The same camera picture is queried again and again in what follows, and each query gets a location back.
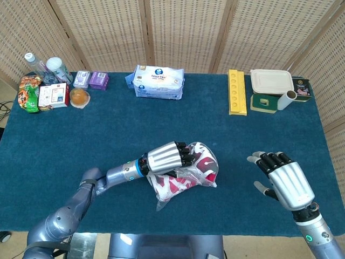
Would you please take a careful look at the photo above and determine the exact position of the orange jelly cup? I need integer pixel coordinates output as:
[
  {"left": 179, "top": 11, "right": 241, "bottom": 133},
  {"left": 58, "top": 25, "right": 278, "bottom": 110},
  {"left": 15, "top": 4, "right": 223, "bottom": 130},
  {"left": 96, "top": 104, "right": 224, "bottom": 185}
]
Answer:
[{"left": 69, "top": 88, "right": 91, "bottom": 110}]

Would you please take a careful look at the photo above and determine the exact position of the blue carpet table mat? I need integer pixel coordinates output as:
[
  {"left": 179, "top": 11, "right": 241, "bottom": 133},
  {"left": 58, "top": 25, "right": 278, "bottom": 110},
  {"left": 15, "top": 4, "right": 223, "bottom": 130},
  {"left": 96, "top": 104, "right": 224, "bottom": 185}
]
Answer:
[{"left": 0, "top": 71, "right": 338, "bottom": 238}]

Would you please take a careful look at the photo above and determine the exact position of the green gold box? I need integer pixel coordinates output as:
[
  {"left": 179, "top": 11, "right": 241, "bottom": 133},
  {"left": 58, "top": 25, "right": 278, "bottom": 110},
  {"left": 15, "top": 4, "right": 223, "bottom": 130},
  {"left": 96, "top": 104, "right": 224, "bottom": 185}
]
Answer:
[{"left": 250, "top": 93, "right": 279, "bottom": 114}]

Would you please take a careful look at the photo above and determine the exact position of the white cap drink bottle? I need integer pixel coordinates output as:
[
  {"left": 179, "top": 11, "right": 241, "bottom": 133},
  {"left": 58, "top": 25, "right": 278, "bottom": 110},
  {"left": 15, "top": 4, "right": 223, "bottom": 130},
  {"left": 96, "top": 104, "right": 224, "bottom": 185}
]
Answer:
[{"left": 45, "top": 56, "right": 74, "bottom": 86}]

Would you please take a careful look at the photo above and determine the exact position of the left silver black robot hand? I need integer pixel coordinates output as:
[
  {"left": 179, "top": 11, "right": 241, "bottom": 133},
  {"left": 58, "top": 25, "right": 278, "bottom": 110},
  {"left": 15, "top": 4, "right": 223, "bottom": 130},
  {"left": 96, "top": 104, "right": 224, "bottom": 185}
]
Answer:
[{"left": 144, "top": 140, "right": 195, "bottom": 179}]

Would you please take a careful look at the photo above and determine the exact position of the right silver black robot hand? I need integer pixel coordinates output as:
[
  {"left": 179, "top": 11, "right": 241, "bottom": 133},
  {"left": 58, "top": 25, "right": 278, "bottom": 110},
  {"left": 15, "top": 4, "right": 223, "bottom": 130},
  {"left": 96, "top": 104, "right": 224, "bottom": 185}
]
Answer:
[{"left": 247, "top": 151, "right": 315, "bottom": 212}]

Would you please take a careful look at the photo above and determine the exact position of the yellow tray with holes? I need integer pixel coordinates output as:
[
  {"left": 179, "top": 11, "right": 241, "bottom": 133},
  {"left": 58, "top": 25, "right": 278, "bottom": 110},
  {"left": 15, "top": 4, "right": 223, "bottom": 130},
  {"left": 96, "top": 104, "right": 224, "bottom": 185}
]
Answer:
[{"left": 228, "top": 69, "right": 248, "bottom": 117}]

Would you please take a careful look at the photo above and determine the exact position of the clear water bottle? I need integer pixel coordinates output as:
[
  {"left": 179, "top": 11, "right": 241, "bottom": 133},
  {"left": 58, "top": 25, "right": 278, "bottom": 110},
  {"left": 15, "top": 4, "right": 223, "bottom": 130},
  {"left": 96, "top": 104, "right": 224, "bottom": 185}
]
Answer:
[{"left": 24, "top": 52, "right": 59, "bottom": 86}]

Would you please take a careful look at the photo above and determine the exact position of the white paper roll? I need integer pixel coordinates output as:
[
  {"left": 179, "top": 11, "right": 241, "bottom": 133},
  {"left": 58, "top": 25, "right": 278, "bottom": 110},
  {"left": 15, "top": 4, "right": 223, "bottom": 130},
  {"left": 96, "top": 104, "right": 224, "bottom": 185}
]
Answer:
[{"left": 277, "top": 90, "right": 298, "bottom": 111}]

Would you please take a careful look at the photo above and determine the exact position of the beige lidded lunch box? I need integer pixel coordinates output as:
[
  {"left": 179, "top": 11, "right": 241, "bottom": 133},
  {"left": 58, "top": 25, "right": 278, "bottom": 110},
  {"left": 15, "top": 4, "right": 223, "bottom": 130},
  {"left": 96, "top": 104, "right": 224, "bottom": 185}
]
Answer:
[{"left": 250, "top": 69, "right": 295, "bottom": 95}]

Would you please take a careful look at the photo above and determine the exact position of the white blue tissue pack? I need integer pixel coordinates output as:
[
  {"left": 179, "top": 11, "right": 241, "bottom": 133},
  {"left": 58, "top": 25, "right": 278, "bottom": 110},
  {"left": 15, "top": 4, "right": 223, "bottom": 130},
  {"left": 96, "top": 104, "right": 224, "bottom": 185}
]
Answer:
[{"left": 125, "top": 64, "right": 186, "bottom": 101}]

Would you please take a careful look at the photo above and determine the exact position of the clear plastic bag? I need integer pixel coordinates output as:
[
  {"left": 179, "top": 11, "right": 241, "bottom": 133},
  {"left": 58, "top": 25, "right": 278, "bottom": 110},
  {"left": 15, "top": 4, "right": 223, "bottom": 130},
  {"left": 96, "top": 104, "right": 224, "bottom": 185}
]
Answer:
[{"left": 146, "top": 141, "right": 219, "bottom": 212}]

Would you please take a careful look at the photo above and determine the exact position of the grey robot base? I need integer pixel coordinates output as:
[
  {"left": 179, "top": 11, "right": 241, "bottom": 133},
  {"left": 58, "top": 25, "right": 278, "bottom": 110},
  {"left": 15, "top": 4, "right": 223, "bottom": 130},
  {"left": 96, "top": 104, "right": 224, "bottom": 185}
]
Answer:
[{"left": 107, "top": 233, "right": 226, "bottom": 259}]

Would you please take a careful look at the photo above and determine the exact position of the steel floor plate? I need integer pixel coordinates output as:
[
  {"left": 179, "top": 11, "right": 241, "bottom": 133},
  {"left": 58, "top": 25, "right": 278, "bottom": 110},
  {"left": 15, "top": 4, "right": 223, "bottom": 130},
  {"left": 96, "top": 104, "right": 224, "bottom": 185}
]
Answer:
[{"left": 70, "top": 233, "right": 98, "bottom": 259}]

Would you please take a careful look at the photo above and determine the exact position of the dark luncheon meat tin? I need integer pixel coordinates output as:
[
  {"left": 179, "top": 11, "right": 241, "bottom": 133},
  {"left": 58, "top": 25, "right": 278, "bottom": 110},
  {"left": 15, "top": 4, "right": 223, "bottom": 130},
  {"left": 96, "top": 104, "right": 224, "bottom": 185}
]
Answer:
[{"left": 291, "top": 77, "right": 313, "bottom": 103}]

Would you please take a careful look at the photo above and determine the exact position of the white red carton box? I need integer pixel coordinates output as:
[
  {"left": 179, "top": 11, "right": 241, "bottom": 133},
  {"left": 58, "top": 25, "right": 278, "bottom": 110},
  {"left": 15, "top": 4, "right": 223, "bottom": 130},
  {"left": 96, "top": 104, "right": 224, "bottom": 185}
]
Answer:
[{"left": 37, "top": 82, "right": 70, "bottom": 112}]

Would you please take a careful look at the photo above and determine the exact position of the black floor cable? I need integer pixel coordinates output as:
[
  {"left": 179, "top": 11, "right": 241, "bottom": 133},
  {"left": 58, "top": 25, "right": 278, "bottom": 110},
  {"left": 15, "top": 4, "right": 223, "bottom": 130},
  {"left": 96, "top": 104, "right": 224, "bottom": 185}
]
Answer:
[{"left": 0, "top": 101, "right": 13, "bottom": 121}]

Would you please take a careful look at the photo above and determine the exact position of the purple small box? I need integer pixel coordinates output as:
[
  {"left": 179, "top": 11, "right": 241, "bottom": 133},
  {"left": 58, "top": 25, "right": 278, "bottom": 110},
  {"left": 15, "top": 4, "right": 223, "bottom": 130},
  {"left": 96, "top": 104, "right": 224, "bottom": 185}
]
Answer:
[{"left": 88, "top": 71, "right": 111, "bottom": 91}]

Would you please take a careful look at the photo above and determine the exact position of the lavender clear soap pack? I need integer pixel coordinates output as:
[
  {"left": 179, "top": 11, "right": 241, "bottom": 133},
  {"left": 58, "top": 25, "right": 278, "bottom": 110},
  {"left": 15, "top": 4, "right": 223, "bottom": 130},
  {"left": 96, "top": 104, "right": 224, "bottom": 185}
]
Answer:
[{"left": 73, "top": 70, "right": 92, "bottom": 89}]

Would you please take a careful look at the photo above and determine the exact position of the orange green snack bag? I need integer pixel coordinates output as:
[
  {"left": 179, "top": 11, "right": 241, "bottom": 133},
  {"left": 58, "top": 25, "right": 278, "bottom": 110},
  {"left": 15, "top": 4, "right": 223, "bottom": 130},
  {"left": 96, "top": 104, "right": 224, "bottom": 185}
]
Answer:
[{"left": 17, "top": 75, "right": 44, "bottom": 114}]

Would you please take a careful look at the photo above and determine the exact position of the red white patterned garment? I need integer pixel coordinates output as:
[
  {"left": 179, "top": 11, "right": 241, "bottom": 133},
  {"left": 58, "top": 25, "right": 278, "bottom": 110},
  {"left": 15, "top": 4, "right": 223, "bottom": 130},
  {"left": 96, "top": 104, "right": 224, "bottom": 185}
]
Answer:
[{"left": 148, "top": 142, "right": 218, "bottom": 202}]

